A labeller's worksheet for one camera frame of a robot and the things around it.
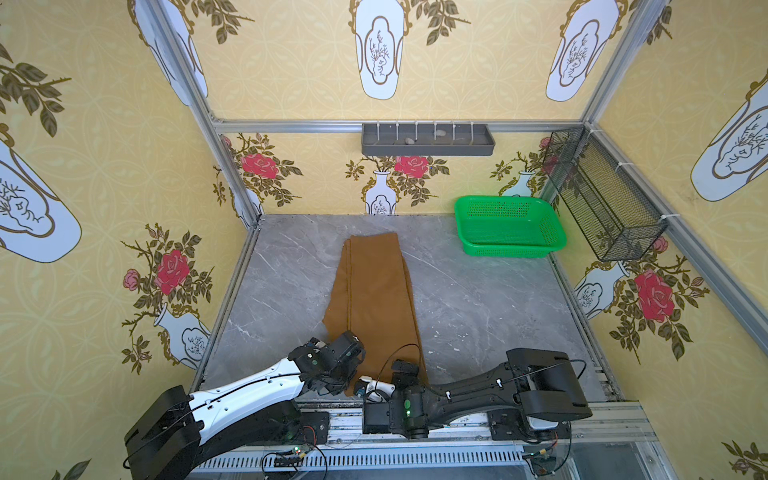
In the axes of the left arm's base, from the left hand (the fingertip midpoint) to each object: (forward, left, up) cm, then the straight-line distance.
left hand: (364, 367), depth 83 cm
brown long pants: (+20, -2, +3) cm, 20 cm away
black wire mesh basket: (+24, -64, +33) cm, 76 cm away
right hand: (-5, -9, 0) cm, 11 cm away
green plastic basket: (+52, -56, -1) cm, 77 cm away
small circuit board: (-20, +18, -3) cm, 27 cm away
